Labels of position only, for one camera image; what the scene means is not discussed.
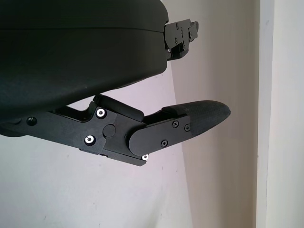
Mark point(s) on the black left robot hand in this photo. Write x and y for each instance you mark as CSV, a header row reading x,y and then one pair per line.
x,y
71,59

